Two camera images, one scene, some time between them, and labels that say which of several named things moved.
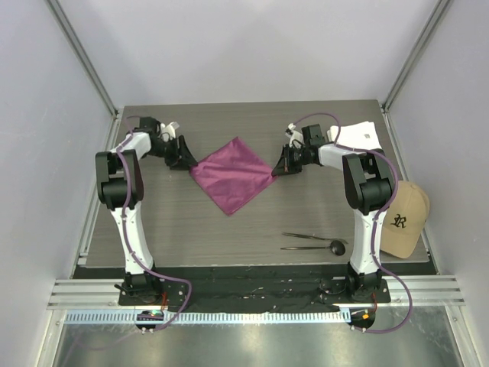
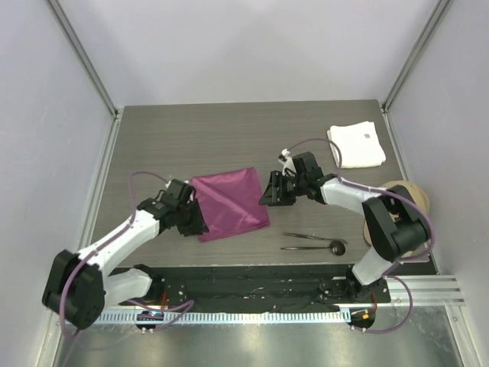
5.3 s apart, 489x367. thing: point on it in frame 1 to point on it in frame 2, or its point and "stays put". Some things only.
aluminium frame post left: [63, 17] stays put
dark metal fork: [314, 237] stays put
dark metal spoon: [338, 248] stays put
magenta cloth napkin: [232, 176] to [232, 202]
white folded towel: [359, 135] stays put
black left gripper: [183, 154] to [198, 225]
